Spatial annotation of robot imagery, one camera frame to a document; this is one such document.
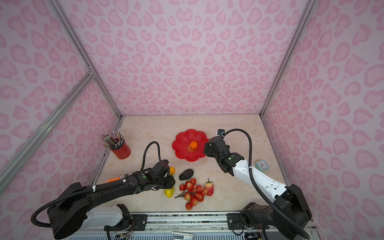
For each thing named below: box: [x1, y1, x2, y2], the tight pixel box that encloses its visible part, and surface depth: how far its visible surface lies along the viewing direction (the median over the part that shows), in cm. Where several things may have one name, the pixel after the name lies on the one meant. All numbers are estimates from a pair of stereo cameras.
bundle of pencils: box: [101, 128, 125, 150], surface depth 88 cm
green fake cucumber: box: [164, 187, 175, 198], surface depth 80 cm
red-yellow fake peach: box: [205, 178, 215, 197], surface depth 82 cm
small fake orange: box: [190, 141, 198, 149], surface depth 102 cm
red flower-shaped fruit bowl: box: [172, 129, 209, 162], surface depth 104 cm
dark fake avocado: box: [179, 168, 194, 181], surface depth 88 cm
